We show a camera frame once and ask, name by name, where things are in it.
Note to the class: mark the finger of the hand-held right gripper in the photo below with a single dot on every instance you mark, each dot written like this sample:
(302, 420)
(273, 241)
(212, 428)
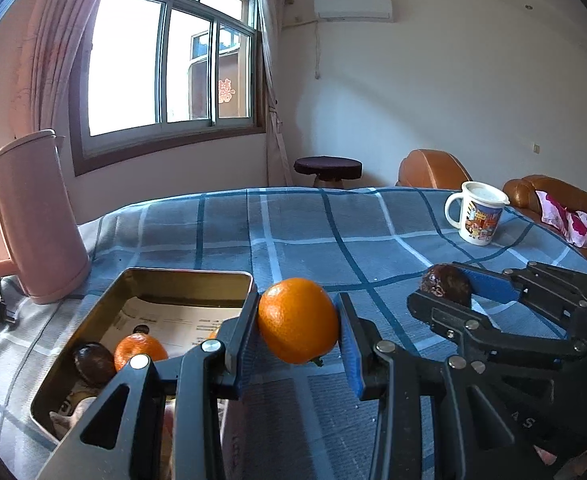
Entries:
(438, 310)
(491, 282)

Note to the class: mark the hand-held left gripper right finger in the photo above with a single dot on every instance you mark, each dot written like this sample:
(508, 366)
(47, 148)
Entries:
(351, 360)

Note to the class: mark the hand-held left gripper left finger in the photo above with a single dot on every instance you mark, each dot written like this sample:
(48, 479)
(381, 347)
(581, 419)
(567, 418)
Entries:
(246, 340)

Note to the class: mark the dark chocolate pastry piece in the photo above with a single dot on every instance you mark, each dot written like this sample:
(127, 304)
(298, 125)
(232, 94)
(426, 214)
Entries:
(446, 282)

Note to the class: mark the metal tin box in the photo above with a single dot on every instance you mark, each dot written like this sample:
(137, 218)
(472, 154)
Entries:
(173, 287)

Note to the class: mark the large dark round pastry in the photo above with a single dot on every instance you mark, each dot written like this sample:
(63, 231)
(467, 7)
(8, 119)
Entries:
(93, 362)

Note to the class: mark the cream bun pastry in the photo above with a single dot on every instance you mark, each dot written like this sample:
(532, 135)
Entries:
(70, 417)

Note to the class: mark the person's right hand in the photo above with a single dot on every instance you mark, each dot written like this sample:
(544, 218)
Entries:
(546, 455)

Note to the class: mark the white printed mug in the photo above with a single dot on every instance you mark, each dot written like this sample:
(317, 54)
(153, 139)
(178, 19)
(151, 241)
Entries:
(478, 220)

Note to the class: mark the printed paper sheet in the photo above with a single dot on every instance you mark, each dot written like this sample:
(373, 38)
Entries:
(173, 317)

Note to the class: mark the brown leather sofa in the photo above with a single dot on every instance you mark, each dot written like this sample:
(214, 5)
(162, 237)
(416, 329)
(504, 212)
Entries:
(523, 190)

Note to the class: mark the pink floral pillow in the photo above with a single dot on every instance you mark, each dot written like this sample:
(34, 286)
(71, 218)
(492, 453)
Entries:
(578, 225)

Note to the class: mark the blue plaid tablecloth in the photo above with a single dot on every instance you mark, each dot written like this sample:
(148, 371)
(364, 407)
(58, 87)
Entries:
(298, 235)

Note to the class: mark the brown leather armchair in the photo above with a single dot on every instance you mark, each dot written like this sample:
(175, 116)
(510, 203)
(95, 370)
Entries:
(423, 170)

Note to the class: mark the dark round stool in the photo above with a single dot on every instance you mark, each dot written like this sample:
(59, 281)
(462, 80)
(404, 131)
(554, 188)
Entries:
(328, 166)

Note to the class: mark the pink electric kettle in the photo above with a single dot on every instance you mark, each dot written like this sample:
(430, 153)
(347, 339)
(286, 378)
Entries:
(38, 220)

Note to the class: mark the tied pale curtain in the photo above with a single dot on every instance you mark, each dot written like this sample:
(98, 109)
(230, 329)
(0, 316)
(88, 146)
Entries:
(273, 60)

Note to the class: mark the sliding glass window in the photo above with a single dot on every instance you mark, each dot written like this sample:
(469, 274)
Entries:
(123, 60)

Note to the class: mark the white air conditioner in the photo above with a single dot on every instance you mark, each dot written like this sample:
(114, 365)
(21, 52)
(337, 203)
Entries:
(353, 7)

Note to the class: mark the wide pink curtain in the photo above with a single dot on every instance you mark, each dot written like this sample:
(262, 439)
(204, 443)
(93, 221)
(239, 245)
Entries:
(58, 50)

